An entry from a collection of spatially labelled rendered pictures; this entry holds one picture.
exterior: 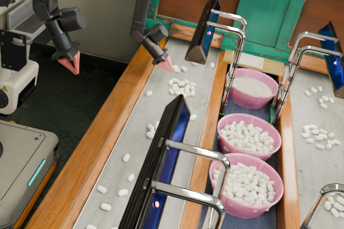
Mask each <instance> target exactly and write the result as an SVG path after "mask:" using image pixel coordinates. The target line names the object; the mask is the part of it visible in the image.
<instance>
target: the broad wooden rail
mask: <svg viewBox="0 0 344 229"><path fill-rule="evenodd" d="M167 42H168V40H167V39H166V38H164V39H163V40H161V41H160V42H158V43H157V44H158V45H159V46H160V47H161V49H164V48H165V46H166V44H167ZM152 61H153V57H152V56H151V54H150V53H149V52H148V51H147V50H146V48H145V47H144V46H143V45H142V44H141V46H140V47H139V49H138V50H137V52H136V53H135V55H134V56H133V58H132V60H131V61H130V63H129V64H128V66H127V67H126V69H125V71H124V72H123V74H122V75H121V77H120V79H119V80H118V82H117V83H116V85H115V86H114V88H113V90H112V91H111V93H110V94H109V96H108V98H107V99H106V101H105V102H104V104H103V105H102V107H101V109H100V110H99V112H98V114H97V115H96V116H95V118H94V120H93V121H92V123H91V124H90V126H89V128H88V129H87V131H86V132H85V134H84V135H83V137H82V139H81V140H80V142H79V143H78V145H77V147H76V148H75V150H74V151H73V153H72V154H71V156H70V158H69V159H68V161H67V162H66V164H65V165H64V167H63V169H62V170H61V172H60V173H59V175H58V177H57V178H56V179H55V181H54V183H53V184H52V186H51V187H50V189H49V191H48V192H47V194H46V195H45V197H44V199H43V200H42V202H41V203H40V205H39V206H38V208H37V210H36V211H35V213H34V214H33V216H32V217H31V219H30V221H29V222H28V224H27V225H26V227H25V229H73V227H74V225H75V223H76V221H77V219H78V217H79V215H80V213H81V211H82V209H83V207H84V205H85V203H86V201H87V199H88V197H89V195H90V193H91V191H92V189H93V187H94V185H95V183H96V181H97V179H98V178H99V176H100V174H101V172H102V170H103V168H104V166H105V164H106V162H107V160H108V158H109V156H110V154H111V152H112V150H113V148H114V146H115V145H116V143H117V141H118V139H119V137H120V135H121V133H122V131H123V129H124V127H125V125H126V123H127V121H128V119H129V117H130V115H131V113H132V111H133V109H134V107H135V105H136V103H137V101H138V99H139V97H140V95H141V93H142V91H143V89H144V87H145V85H146V83H147V81H148V79H149V78H150V76H151V74H152V72H153V70H154V68H155V66H156V65H152Z"/></svg>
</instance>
